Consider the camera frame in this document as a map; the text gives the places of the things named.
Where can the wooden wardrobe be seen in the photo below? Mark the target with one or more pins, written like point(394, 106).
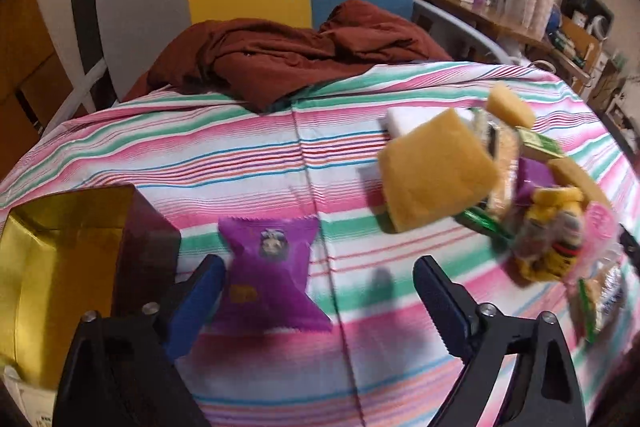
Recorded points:
point(25, 72)

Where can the white sponge block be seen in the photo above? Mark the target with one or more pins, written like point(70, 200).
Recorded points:
point(410, 119)

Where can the striped bedsheet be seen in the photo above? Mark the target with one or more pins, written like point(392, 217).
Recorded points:
point(320, 187)

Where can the grey bed rail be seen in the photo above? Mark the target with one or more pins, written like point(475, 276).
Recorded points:
point(460, 32)

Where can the small yellow sponge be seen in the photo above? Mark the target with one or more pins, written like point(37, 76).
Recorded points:
point(510, 107)

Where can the rice cracker packet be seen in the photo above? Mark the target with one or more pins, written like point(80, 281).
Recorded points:
point(600, 302)
point(500, 167)

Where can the gold cardboard box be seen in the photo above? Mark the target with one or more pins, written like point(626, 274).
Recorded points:
point(60, 267)

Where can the cluttered shelf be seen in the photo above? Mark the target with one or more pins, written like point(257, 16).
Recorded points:
point(580, 22)

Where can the wooden desk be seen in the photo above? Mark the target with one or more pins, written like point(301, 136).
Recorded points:
point(490, 19)

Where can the brown cloth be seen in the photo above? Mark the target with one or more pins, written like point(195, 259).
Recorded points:
point(290, 52)

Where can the yellow snack packet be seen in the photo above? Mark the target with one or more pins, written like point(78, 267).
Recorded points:
point(550, 237)

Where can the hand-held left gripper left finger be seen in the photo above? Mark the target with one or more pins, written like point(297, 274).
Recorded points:
point(192, 307)

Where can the small green box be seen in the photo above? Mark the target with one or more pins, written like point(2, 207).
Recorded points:
point(537, 144)

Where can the small purple snack packet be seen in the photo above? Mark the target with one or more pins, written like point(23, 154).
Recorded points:
point(532, 179)

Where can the large purple snack packet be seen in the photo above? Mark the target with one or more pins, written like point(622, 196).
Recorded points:
point(272, 277)

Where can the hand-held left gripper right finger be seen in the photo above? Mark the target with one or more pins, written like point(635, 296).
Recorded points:
point(442, 302)

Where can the white bed rail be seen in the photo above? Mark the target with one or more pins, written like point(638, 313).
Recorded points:
point(75, 99)

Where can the pink snack packet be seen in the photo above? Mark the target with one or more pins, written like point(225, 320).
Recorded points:
point(597, 227)

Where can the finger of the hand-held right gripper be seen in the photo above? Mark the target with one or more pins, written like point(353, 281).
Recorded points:
point(632, 247)

